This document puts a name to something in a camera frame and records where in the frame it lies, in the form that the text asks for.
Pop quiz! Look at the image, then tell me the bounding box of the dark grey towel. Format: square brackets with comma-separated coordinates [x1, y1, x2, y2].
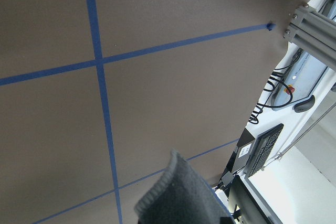
[134, 150, 234, 224]

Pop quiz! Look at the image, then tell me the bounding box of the black small box with label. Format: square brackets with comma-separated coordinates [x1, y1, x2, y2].
[232, 128, 255, 173]

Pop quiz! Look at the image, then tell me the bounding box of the black keyboard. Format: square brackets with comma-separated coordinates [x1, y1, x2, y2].
[246, 123, 284, 177]

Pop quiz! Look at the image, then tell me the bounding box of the black computer monitor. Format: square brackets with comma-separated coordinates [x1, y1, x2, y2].
[228, 175, 282, 224]

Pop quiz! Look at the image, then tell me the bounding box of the teach pendant with red button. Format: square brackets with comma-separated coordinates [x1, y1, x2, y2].
[271, 49, 328, 111]

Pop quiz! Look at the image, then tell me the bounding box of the black coiled cable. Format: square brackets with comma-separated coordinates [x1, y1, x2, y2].
[248, 69, 294, 124]

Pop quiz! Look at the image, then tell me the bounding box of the aluminium frame post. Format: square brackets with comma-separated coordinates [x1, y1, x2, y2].
[283, 5, 335, 70]

